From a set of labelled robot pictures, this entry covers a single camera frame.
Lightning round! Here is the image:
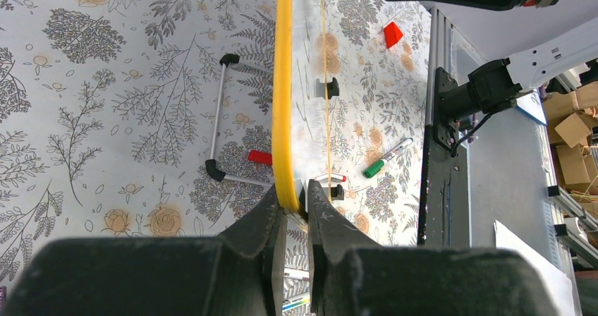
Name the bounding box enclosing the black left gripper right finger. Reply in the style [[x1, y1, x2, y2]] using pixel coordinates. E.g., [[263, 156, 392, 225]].
[[305, 180, 557, 315]]

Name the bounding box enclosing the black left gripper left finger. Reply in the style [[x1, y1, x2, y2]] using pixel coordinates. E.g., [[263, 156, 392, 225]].
[[2, 188, 286, 315]]

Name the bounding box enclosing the yellow framed whiteboard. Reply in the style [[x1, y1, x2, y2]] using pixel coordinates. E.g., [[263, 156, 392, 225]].
[[271, 0, 331, 217]]

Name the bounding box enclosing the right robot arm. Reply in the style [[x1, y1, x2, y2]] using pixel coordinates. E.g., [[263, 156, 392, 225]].
[[387, 0, 597, 121]]

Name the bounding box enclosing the magenta capped white marker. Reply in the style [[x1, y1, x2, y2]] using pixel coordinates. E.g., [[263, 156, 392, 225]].
[[283, 267, 310, 281]]

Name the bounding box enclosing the blue capped white marker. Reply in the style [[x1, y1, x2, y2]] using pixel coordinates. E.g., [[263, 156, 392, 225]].
[[282, 291, 310, 312]]

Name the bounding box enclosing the red capped white marker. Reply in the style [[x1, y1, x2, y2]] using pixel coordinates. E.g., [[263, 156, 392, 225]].
[[247, 150, 348, 184]]

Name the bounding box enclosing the green capped white marker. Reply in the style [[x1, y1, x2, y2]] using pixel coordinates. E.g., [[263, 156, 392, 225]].
[[362, 138, 413, 178]]

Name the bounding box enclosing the red triangular block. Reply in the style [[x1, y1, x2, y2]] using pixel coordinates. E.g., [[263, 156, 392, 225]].
[[383, 21, 404, 49]]

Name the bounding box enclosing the floral table mat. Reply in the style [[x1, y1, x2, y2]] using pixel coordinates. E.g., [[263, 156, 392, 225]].
[[1, 0, 430, 304]]

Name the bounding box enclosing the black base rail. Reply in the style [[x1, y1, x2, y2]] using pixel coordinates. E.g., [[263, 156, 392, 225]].
[[416, 67, 470, 248]]

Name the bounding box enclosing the whiteboard wire stand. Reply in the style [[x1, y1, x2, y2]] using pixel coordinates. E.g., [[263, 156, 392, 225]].
[[205, 53, 346, 202]]

